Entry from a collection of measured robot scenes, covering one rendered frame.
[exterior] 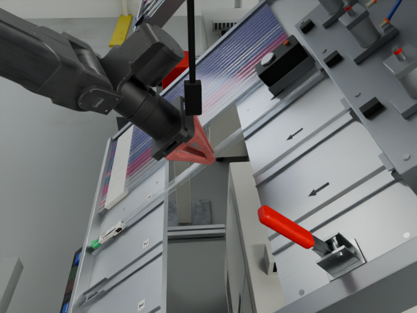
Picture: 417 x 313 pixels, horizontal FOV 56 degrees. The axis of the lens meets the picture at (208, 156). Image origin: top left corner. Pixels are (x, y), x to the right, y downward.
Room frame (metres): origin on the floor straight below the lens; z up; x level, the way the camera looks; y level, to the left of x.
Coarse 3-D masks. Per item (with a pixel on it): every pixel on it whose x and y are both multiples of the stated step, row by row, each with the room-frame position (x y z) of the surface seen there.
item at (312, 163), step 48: (288, 0) 0.82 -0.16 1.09; (336, 96) 0.45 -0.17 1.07; (288, 144) 0.42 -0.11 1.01; (336, 144) 0.37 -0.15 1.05; (288, 192) 0.35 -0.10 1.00; (336, 192) 0.31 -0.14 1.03; (384, 192) 0.28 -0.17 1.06; (288, 240) 0.28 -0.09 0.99; (384, 240) 0.23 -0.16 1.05; (288, 288) 0.23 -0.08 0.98
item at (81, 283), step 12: (108, 144) 0.82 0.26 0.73; (108, 156) 0.77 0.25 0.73; (96, 192) 0.64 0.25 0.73; (96, 204) 0.60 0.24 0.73; (96, 216) 0.57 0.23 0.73; (96, 228) 0.54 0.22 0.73; (84, 240) 0.50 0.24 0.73; (84, 252) 0.47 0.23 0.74; (84, 264) 0.45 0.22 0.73; (84, 276) 0.42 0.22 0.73; (84, 288) 0.40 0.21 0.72; (72, 300) 0.37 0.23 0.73; (84, 300) 0.38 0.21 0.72; (72, 312) 0.35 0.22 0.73
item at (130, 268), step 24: (168, 168) 0.58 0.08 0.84; (144, 192) 0.55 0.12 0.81; (120, 216) 0.53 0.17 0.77; (144, 216) 0.48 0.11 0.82; (120, 240) 0.46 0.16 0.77; (144, 240) 0.43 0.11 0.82; (96, 264) 0.45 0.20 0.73; (120, 264) 0.41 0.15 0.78; (144, 264) 0.37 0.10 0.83; (96, 288) 0.39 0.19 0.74; (120, 288) 0.36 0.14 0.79; (144, 288) 0.33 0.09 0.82; (96, 312) 0.34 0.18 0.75; (120, 312) 0.32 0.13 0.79; (144, 312) 0.29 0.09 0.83
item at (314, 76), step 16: (304, 80) 0.51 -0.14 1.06; (288, 96) 0.50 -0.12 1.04; (272, 112) 0.50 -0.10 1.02; (240, 128) 0.51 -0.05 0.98; (256, 128) 0.50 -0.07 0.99; (224, 144) 0.50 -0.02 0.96; (192, 176) 0.49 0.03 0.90; (160, 192) 0.50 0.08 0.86; (144, 208) 0.49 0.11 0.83; (128, 224) 0.48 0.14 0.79; (96, 240) 0.49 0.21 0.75
